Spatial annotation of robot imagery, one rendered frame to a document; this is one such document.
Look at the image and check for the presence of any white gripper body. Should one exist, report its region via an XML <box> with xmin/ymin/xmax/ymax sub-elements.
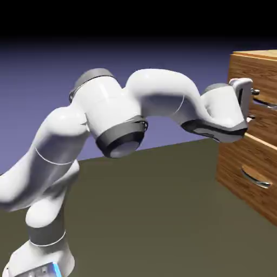
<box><xmin>228</xmin><ymin>77</ymin><xmax>254</xmax><ymax>120</ymax></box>

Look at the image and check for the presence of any wooden drawer front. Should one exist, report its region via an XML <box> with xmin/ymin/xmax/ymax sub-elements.
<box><xmin>227</xmin><ymin>54</ymin><xmax>277</xmax><ymax>150</ymax></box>
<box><xmin>215</xmin><ymin>133</ymin><xmax>277</xmax><ymax>227</ymax></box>

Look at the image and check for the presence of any light wooden cabinet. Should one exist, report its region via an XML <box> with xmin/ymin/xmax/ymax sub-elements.
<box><xmin>215</xmin><ymin>49</ymin><xmax>277</xmax><ymax>227</ymax></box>

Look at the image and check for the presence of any curved silver drawer handle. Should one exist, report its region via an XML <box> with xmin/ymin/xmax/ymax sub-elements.
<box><xmin>241</xmin><ymin>165</ymin><xmax>273</xmax><ymax>189</ymax></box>
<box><xmin>252</xmin><ymin>97</ymin><xmax>277</xmax><ymax>109</ymax></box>

